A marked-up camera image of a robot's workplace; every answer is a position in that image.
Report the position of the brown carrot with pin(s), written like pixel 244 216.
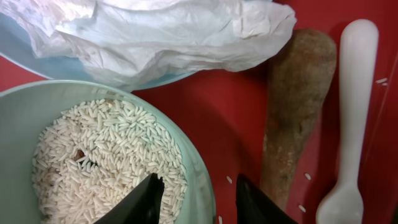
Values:
pixel 298 80

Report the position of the white plastic spoon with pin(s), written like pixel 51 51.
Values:
pixel 358 52

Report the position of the white crumpled napkin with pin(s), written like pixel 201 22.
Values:
pixel 142 44

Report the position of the light blue plate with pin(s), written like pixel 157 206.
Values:
pixel 15 46

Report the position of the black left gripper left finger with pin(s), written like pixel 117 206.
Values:
pixel 141 205

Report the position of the green bowl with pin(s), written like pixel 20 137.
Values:
pixel 27 109

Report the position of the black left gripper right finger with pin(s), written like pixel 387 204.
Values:
pixel 255 207

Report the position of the white rice pile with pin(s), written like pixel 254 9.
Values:
pixel 98 151

